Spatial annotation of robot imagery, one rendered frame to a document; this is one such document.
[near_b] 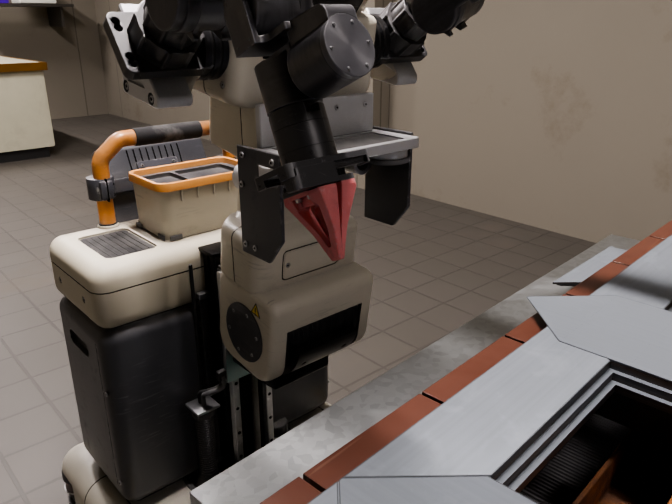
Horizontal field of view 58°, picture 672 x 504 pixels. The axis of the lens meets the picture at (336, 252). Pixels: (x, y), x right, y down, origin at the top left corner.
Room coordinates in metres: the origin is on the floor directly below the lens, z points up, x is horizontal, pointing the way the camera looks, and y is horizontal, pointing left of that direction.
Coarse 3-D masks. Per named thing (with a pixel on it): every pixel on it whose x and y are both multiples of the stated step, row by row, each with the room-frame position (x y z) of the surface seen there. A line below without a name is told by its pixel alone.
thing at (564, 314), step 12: (552, 300) 0.76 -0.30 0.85; (564, 300) 0.76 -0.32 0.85; (576, 300) 0.76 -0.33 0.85; (588, 300) 0.76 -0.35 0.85; (600, 300) 0.76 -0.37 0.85; (540, 312) 0.73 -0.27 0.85; (552, 312) 0.73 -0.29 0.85; (564, 312) 0.73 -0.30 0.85; (576, 312) 0.73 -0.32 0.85; (588, 312) 0.73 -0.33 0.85; (552, 324) 0.69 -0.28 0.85; (564, 324) 0.69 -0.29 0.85; (576, 324) 0.69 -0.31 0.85; (564, 336) 0.66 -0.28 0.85
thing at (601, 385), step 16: (608, 368) 0.61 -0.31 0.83; (624, 368) 0.60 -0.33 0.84; (592, 384) 0.57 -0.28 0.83; (608, 384) 0.59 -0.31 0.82; (624, 384) 0.59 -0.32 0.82; (640, 384) 0.58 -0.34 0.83; (656, 384) 0.57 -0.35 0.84; (576, 400) 0.54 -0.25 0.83; (592, 400) 0.56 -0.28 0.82; (640, 400) 0.57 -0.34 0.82; (656, 400) 0.56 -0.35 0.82; (560, 416) 0.52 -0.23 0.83; (576, 416) 0.53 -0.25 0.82; (544, 432) 0.49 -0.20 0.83; (560, 432) 0.50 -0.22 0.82; (528, 448) 0.47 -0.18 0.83; (544, 448) 0.48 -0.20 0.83; (560, 448) 0.49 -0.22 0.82; (512, 464) 0.45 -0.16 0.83; (528, 464) 0.46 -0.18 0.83; (544, 464) 0.47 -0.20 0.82; (496, 480) 0.42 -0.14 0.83; (512, 480) 0.43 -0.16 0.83; (528, 480) 0.44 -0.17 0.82
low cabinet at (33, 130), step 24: (0, 72) 5.47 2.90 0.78; (24, 72) 5.60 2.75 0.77; (0, 96) 5.45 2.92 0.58; (24, 96) 5.58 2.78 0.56; (0, 120) 5.43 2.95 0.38; (24, 120) 5.55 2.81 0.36; (48, 120) 5.69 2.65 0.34; (0, 144) 5.40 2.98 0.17; (24, 144) 5.53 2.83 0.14; (48, 144) 5.67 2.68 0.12
